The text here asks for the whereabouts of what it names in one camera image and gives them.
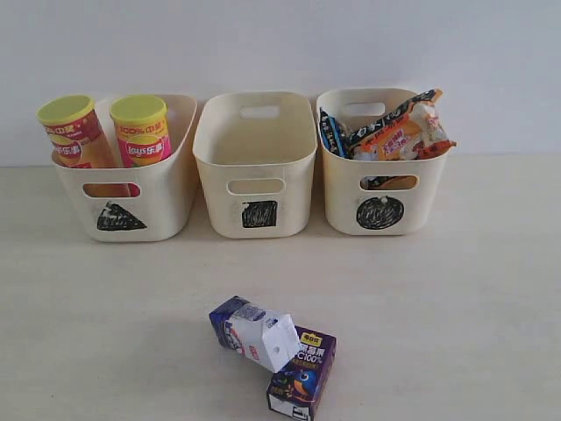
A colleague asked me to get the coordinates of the blue noodle packet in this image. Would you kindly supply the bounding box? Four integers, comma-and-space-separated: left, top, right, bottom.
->
318, 108, 350, 159

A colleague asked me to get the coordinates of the white blue milk carton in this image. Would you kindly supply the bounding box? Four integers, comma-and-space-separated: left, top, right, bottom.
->
209, 296, 301, 373

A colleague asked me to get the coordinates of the orange snack bag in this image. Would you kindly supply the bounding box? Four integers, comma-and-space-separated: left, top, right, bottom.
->
346, 89, 457, 161

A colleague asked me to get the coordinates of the pink Lays chips can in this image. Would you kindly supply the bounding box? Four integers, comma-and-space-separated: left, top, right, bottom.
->
110, 95, 172, 168

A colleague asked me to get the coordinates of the purple juice box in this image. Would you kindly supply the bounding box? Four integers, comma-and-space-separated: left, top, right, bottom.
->
266, 325, 337, 421

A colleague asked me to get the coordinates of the yellow Lays chips can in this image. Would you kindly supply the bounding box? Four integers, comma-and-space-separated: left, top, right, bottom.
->
37, 95, 117, 169

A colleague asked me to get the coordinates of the middle cream plastic bin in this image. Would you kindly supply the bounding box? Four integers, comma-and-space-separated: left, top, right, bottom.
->
193, 92, 317, 239

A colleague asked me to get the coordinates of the cream plastic bin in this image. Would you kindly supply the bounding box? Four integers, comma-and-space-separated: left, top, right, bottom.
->
52, 94, 199, 242
193, 92, 317, 239
316, 89, 450, 236

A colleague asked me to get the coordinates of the right cream plastic bin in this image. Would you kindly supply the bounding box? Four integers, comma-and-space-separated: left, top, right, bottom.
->
316, 89, 450, 236

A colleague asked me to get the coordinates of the left cream plastic bin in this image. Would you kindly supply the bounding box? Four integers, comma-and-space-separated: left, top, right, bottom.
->
52, 94, 199, 242

